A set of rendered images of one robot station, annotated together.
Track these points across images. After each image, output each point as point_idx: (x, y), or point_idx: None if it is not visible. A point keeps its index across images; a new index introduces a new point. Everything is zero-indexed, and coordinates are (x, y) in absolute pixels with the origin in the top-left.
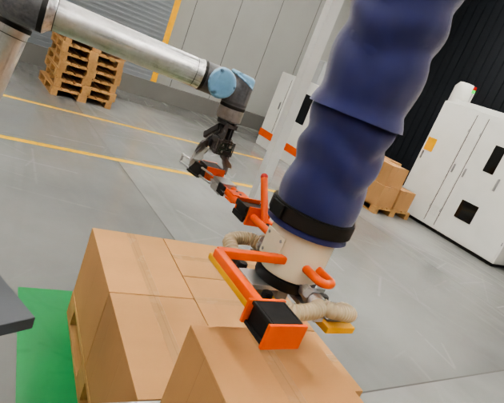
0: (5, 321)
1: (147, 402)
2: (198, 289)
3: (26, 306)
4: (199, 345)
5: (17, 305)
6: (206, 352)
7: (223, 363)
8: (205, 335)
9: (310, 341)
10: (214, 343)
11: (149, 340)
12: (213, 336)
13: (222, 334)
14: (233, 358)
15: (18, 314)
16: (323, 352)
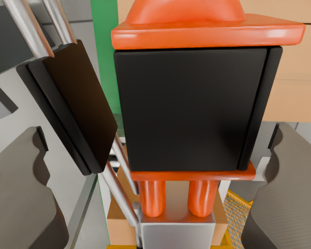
0: None
1: (122, 138)
2: None
3: None
4: (108, 232)
5: None
6: (111, 237)
7: (121, 243)
8: (115, 227)
9: (217, 232)
10: (121, 232)
11: None
12: (122, 228)
13: (131, 227)
14: (130, 241)
15: None
16: (220, 239)
